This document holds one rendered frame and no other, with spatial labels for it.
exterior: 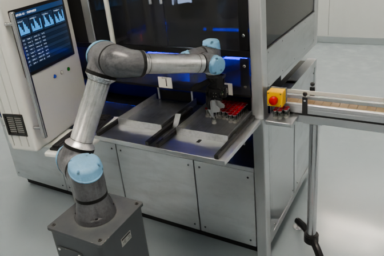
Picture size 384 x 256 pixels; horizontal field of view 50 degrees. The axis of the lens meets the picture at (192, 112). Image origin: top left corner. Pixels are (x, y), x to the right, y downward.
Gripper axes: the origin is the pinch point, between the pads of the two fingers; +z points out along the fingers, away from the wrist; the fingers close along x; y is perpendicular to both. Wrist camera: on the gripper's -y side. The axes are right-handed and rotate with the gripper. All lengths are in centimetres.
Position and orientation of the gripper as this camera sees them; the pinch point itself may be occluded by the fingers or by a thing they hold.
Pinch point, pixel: (212, 113)
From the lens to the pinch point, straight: 192.0
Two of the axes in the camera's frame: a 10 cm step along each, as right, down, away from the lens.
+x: 4.9, -3.9, 7.8
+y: 8.7, 1.2, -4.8
